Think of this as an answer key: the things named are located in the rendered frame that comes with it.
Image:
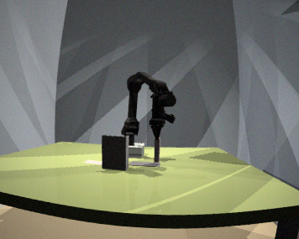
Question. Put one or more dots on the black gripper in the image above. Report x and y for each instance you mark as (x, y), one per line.
(155, 122)

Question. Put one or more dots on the grey open-top bin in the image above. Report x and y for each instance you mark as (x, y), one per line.
(115, 152)

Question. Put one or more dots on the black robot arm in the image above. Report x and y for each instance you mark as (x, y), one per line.
(162, 97)

